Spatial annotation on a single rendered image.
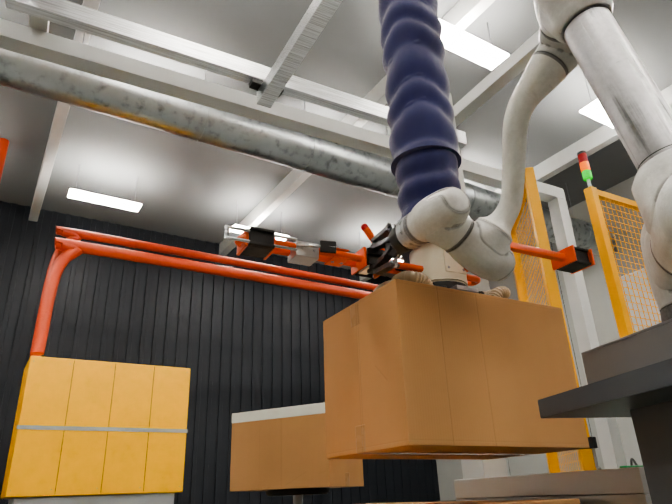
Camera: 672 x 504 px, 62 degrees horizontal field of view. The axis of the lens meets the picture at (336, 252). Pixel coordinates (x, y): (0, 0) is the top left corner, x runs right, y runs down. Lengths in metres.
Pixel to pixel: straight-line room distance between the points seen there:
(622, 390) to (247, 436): 2.39
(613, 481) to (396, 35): 1.58
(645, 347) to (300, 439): 2.14
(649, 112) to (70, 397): 8.10
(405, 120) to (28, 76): 5.59
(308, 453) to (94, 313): 9.67
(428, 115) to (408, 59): 0.25
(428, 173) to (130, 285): 11.16
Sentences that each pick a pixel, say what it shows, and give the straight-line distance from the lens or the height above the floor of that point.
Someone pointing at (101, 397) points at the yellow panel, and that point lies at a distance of 8.71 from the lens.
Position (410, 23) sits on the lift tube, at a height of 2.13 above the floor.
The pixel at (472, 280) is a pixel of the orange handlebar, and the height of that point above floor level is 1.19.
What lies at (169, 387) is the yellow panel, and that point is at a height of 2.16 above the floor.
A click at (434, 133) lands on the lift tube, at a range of 1.92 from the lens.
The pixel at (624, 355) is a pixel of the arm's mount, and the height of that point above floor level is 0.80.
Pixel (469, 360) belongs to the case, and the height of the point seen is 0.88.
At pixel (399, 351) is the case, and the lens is 1.38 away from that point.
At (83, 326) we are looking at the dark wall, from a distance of 12.27.
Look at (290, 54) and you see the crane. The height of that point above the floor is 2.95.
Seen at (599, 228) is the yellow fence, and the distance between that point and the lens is 3.34.
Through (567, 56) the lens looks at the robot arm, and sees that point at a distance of 1.54.
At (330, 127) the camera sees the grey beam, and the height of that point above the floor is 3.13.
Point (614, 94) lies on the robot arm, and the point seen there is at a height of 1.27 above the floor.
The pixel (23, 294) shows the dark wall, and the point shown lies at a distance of 12.29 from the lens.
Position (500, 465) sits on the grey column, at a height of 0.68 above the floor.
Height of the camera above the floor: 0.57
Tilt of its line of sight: 24 degrees up
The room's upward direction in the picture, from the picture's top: 2 degrees counter-clockwise
